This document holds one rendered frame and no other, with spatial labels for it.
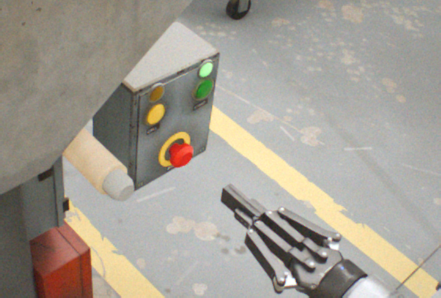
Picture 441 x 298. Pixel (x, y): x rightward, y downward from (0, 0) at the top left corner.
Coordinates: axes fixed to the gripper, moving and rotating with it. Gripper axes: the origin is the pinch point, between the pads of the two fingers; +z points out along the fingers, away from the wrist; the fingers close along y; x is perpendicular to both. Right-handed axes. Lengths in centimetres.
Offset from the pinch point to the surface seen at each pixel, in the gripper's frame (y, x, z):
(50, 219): -11.4, -27.7, 34.6
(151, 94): -5.8, 13.9, 13.8
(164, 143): -2.5, 2.7, 14.2
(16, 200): -19.4, -13.9, 31.3
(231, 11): 143, -91, 133
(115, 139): -8.4, 4.0, 18.2
